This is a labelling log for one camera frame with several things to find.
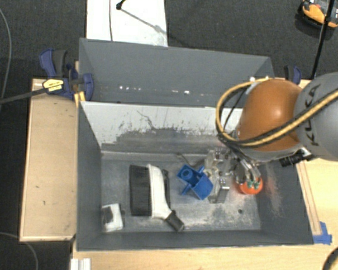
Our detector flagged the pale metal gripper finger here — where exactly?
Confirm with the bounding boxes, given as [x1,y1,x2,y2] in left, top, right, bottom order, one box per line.
[207,177,231,205]
[203,148,228,179]

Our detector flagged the orange toy fruit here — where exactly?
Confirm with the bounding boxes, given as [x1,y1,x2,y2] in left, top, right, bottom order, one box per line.
[234,175,264,196]

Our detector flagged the blue plastic toy part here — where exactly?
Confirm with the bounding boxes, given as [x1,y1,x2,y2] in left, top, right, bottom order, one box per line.
[175,164,215,201]

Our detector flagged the black and white brush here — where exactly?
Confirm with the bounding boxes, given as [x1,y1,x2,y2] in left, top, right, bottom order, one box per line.
[126,162,188,233]

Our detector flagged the grey metal bin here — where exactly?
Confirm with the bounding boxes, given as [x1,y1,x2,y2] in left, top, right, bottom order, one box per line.
[69,37,323,262]

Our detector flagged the white and black small box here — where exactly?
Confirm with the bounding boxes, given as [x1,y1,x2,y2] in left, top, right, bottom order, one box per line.
[99,202,126,233]

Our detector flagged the pale wood board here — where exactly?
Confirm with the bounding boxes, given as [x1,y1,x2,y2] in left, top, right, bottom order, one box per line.
[18,77,84,244]

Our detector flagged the black cylinder on white bracket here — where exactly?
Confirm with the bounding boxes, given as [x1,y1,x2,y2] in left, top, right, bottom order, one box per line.
[278,146,315,169]

